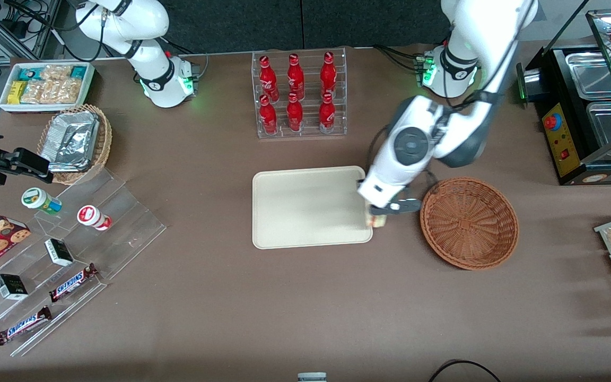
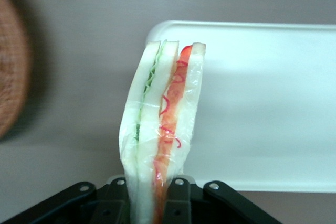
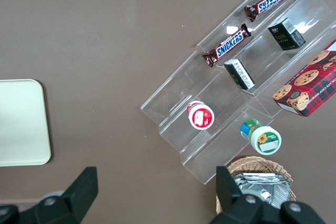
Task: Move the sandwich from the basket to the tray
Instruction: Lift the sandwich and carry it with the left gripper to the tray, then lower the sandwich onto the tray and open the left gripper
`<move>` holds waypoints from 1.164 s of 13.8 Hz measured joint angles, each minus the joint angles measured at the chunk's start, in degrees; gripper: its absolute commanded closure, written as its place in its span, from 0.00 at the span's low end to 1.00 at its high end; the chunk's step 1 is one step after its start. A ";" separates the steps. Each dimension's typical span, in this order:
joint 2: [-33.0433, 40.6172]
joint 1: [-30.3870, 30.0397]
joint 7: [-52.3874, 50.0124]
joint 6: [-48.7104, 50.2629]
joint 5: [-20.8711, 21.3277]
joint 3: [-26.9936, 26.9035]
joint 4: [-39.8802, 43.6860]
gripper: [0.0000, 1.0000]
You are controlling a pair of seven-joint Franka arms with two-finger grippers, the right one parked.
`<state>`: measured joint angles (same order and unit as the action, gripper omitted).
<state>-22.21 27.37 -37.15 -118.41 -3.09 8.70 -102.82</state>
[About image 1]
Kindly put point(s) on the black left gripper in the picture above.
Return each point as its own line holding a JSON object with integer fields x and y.
{"x": 375, "y": 211}

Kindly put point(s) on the triangular sandwich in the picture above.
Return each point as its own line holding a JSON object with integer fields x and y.
{"x": 377, "y": 222}

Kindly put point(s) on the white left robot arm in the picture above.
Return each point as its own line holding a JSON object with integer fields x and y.
{"x": 411, "y": 143}

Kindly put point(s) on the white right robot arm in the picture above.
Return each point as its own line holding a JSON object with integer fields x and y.
{"x": 151, "y": 79}

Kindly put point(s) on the beige plastic tray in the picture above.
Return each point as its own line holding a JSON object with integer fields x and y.
{"x": 311, "y": 207}

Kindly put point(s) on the oval light wicker basket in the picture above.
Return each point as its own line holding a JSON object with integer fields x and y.
{"x": 105, "y": 140}

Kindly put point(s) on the round brown wicker basket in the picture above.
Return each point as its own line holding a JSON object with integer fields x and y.
{"x": 470, "y": 225}

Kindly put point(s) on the green lid yogurt cup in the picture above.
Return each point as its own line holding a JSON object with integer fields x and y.
{"x": 37, "y": 199}

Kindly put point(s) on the silver foil package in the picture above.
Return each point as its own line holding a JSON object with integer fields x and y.
{"x": 77, "y": 121}
{"x": 69, "y": 148}

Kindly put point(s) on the white rectangular snack bin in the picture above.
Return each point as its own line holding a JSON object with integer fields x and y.
{"x": 45, "y": 108}

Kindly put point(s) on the clear bag of crackers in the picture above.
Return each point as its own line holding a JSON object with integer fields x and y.
{"x": 56, "y": 73}
{"x": 62, "y": 91}
{"x": 32, "y": 92}

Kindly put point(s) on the yellow snack packet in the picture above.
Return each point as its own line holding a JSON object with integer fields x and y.
{"x": 16, "y": 92}

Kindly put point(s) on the red lid yogurt cup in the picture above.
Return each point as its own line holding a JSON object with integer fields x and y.
{"x": 90, "y": 216}

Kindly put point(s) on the small black carton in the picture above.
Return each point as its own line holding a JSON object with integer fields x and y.
{"x": 11, "y": 287}
{"x": 59, "y": 252}

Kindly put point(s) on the teal snack packet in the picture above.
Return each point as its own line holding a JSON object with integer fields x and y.
{"x": 31, "y": 72}
{"x": 78, "y": 72}

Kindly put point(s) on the clear acrylic stepped display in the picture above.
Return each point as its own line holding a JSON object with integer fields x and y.
{"x": 125, "y": 228}

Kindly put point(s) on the clear acrylic bottle rack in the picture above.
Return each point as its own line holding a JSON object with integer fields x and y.
{"x": 310, "y": 130}

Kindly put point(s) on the red cola bottle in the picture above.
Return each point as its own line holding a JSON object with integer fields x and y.
{"x": 328, "y": 77}
{"x": 327, "y": 116}
{"x": 268, "y": 118}
{"x": 295, "y": 116}
{"x": 268, "y": 79}
{"x": 295, "y": 78}

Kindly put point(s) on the brown Snickers bar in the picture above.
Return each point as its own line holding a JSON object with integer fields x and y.
{"x": 72, "y": 283}
{"x": 23, "y": 325}

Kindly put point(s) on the metal equipment rack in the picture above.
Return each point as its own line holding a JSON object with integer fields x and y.
{"x": 29, "y": 32}

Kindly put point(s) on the small grey device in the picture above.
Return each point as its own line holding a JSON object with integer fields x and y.
{"x": 312, "y": 378}

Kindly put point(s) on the black food warmer machine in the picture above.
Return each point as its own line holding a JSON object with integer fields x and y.
{"x": 563, "y": 143}

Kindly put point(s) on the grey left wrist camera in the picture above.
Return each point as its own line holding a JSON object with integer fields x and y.
{"x": 409, "y": 206}

